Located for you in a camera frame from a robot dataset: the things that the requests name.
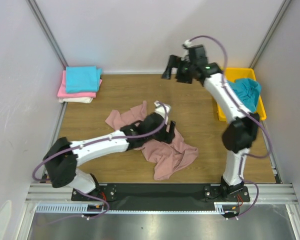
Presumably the dusty pink t shirt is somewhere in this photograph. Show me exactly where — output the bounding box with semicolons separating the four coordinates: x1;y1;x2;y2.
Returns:
105;100;199;181

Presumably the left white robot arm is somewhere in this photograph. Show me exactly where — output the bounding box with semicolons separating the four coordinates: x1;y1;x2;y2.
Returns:
44;112;176;200

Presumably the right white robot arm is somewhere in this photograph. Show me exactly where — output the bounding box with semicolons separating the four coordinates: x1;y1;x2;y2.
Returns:
161;44;260;201

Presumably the teal crumpled t shirt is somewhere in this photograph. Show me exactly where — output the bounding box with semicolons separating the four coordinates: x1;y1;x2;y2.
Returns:
228;78;262;113

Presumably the folded white t shirt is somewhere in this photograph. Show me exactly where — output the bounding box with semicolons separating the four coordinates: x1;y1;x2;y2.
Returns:
58;97;94;104

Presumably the folded teal t shirt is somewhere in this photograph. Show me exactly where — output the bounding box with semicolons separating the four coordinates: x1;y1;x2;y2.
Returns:
65;66;103;94

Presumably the folded pink t shirt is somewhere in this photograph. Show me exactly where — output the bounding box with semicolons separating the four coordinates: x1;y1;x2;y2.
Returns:
57;70;102;98

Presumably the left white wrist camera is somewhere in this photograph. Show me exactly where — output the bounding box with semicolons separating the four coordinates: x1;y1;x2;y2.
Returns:
154;101;172;119

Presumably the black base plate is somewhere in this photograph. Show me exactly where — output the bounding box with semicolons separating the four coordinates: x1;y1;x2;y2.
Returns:
71;183;251;211

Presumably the grey slotted cable duct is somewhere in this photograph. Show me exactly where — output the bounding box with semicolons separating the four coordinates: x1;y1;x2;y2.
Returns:
36;203;104;214

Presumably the aluminium frame rail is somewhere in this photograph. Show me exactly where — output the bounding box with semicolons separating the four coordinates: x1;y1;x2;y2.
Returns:
26;0;68;70

